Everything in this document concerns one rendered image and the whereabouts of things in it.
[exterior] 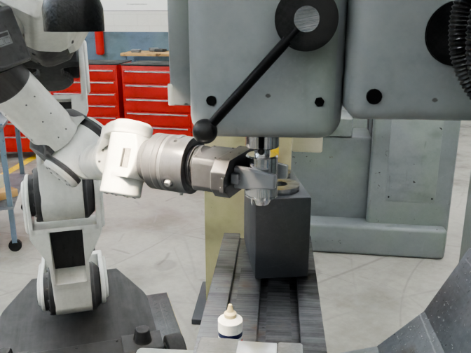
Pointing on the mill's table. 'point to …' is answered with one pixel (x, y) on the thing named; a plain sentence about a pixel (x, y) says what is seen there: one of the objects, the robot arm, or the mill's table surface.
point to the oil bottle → (230, 324)
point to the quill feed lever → (306, 10)
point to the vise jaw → (217, 345)
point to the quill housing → (322, 110)
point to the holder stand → (280, 232)
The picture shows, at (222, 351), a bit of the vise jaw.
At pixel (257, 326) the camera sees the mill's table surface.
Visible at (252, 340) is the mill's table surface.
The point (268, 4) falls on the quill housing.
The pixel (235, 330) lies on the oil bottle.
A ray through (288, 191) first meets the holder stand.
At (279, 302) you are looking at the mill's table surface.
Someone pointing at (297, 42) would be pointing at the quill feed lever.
